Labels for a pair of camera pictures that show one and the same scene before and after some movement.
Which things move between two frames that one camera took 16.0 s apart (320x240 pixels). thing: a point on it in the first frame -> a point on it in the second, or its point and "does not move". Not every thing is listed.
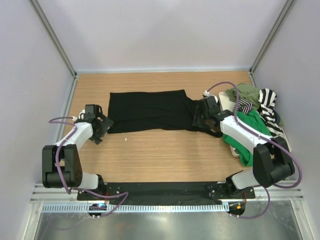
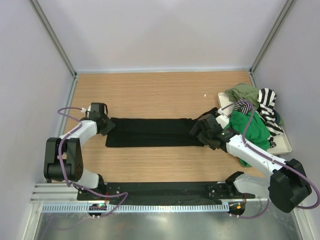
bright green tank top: (254, 121) does not move
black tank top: (144, 111) -> (155, 132)
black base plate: (165, 192) does not move
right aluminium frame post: (285, 8) does not move
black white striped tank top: (267, 98) does not move
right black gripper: (197, 121) -> (201, 138)
